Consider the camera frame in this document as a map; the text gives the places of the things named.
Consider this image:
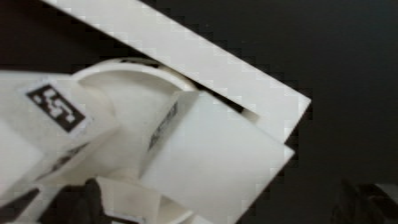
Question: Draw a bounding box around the white stool leg front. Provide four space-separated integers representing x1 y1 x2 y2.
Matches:
140 91 293 224

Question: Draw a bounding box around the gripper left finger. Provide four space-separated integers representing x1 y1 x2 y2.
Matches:
36 178 107 224

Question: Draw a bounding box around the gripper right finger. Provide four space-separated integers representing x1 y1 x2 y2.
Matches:
331 180 398 224

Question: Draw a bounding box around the white round stool seat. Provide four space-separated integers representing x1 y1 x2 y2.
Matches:
73 58 201 180

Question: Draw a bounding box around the white right barrier wall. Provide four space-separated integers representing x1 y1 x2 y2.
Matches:
41 0 311 141

